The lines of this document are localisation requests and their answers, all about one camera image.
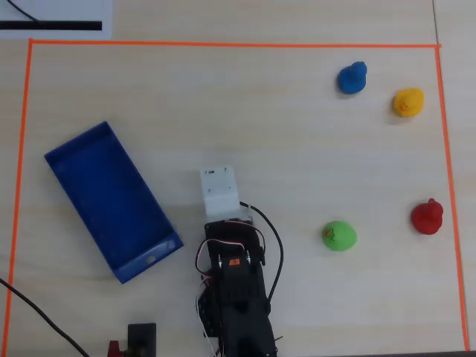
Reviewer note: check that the blue plastic box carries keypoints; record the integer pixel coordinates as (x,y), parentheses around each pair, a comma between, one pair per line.
(111,201)

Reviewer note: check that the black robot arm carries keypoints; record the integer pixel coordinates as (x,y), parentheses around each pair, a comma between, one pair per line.
(238,297)

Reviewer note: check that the orange tape border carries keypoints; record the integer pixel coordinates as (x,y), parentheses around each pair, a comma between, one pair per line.
(223,44)

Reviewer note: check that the red rubber duck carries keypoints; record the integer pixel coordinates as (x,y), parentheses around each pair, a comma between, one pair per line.
(427,219)

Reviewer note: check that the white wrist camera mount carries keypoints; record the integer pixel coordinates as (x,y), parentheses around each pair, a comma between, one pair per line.
(219,189)

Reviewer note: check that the black camera stand base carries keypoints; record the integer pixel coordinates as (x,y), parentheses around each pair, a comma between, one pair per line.
(143,334)

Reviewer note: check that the blue rubber duck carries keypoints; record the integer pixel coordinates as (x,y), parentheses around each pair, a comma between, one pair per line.
(351,80)

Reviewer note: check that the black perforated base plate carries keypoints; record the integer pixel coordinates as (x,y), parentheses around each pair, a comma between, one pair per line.
(208,316)

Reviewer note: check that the red clamp knob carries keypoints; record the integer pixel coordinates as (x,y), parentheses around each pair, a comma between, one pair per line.
(114,349)

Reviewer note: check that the white paper with black bar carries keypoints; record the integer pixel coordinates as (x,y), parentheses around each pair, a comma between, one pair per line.
(106,11)

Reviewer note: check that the yellow rubber duck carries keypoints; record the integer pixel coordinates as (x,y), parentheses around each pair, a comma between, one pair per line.
(409,102)

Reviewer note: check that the green rubber duck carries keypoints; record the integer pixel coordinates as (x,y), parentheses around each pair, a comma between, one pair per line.
(340,238)

